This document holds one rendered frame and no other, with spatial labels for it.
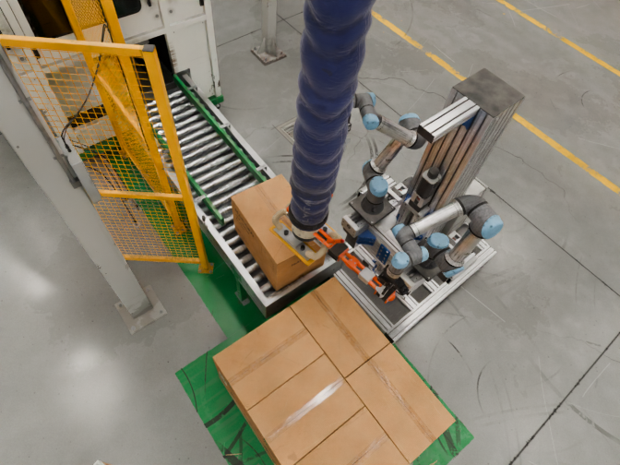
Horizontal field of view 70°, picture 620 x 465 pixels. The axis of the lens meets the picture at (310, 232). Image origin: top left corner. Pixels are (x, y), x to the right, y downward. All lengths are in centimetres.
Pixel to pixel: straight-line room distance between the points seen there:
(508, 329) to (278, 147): 271
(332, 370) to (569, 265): 259
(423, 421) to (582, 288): 220
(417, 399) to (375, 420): 29
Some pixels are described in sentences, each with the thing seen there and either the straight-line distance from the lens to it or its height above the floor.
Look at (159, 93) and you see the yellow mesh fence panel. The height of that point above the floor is 187.
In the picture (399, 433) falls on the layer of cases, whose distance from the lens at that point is 294.
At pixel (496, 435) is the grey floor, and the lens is 376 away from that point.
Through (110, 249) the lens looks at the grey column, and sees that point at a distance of 289.
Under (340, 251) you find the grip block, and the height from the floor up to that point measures 123.
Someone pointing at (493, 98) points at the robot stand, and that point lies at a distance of 230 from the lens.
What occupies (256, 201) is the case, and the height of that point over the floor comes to 95.
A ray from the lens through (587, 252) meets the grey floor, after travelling 485.
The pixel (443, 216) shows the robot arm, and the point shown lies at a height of 161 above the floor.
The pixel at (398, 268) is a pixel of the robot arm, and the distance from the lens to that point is 215.
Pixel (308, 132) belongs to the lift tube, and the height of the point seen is 204.
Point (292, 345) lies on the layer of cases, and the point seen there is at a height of 54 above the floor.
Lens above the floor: 336
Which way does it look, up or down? 58 degrees down
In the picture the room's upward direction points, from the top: 8 degrees clockwise
